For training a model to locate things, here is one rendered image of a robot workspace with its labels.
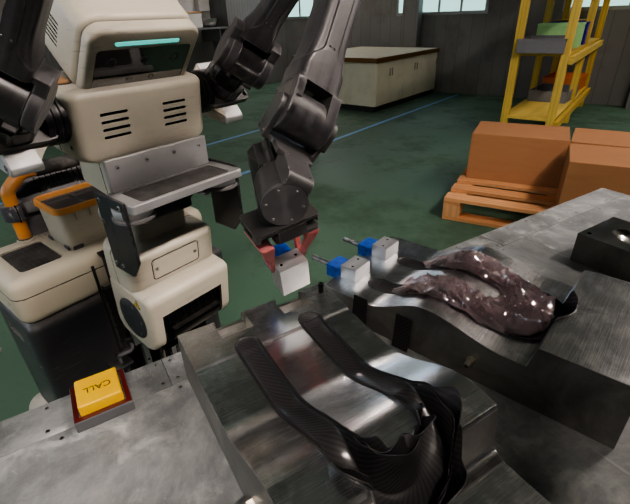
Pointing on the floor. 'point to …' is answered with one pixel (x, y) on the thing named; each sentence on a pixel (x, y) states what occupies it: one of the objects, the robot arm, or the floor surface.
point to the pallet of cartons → (546, 168)
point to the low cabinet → (386, 76)
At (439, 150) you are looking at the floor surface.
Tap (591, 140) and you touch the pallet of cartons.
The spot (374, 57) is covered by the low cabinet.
